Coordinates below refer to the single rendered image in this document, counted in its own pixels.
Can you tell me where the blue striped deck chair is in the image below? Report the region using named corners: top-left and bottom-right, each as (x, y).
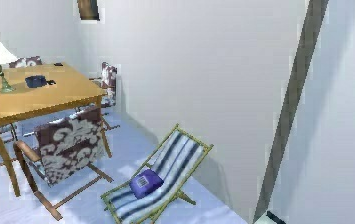
top-left (100, 123), bottom-right (215, 224)

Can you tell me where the dark framed wall picture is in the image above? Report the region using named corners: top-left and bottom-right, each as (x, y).
top-left (77, 0), bottom-right (101, 22)

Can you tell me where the black door handle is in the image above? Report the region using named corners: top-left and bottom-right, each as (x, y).
top-left (265, 210), bottom-right (287, 224)

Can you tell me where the wooden table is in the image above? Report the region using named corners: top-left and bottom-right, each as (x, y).
top-left (0, 62), bottom-right (113, 198)

